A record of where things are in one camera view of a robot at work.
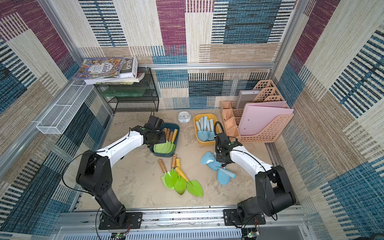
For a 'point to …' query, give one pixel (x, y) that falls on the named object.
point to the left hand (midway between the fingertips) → (162, 137)
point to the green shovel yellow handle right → (193, 186)
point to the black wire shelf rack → (139, 97)
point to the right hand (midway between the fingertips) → (223, 156)
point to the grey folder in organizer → (246, 96)
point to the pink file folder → (256, 116)
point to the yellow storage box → (196, 118)
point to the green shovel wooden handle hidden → (163, 176)
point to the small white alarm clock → (184, 117)
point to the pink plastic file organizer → (264, 128)
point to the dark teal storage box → (172, 126)
